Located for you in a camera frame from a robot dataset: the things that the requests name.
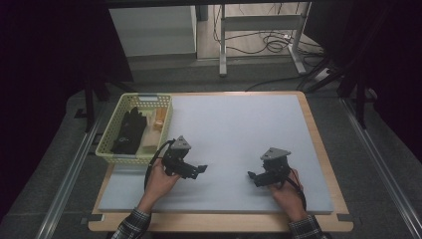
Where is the white power strip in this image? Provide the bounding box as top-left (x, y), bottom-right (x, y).
top-left (314, 67), bottom-right (331, 83)

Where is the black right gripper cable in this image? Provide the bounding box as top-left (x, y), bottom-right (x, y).
top-left (286, 168), bottom-right (308, 213)

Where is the person's right hand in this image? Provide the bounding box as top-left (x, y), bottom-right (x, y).
top-left (268, 168), bottom-right (309, 223)

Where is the light green plastic basket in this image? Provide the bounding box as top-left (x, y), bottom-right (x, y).
top-left (95, 93), bottom-right (174, 166)

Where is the white metal desk frame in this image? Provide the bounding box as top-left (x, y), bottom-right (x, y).
top-left (218, 1), bottom-right (314, 79)

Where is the tangle of black floor cables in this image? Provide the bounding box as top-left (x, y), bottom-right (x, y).
top-left (212, 3), bottom-right (325, 57)

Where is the black floor cable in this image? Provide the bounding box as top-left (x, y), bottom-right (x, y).
top-left (245, 75), bottom-right (304, 93)

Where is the aluminium rail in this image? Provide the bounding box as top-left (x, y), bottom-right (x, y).
top-left (34, 102), bottom-right (107, 239)
top-left (338, 97), bottom-right (422, 239)

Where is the white cabinet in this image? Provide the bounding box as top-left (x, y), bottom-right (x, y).
top-left (108, 5), bottom-right (198, 58)

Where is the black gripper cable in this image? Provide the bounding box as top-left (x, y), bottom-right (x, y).
top-left (143, 138), bottom-right (176, 192)
top-left (286, 168), bottom-right (308, 213)

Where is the black metal stand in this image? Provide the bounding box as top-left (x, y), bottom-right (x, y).
top-left (83, 74), bottom-right (135, 133)
top-left (296, 54), bottom-right (377, 131)

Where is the dark curtain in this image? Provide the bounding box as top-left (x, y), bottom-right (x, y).
top-left (0, 0), bottom-right (134, 220)
top-left (303, 0), bottom-right (422, 162)

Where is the person's left hand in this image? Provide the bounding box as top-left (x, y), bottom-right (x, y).
top-left (137, 158), bottom-right (182, 215)

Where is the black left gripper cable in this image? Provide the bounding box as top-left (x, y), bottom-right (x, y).
top-left (143, 138), bottom-right (176, 192)

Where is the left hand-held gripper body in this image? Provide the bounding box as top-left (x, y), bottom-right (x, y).
top-left (161, 134), bottom-right (197, 181)

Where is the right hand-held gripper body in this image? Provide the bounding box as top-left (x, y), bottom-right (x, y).
top-left (258, 146), bottom-right (293, 187)

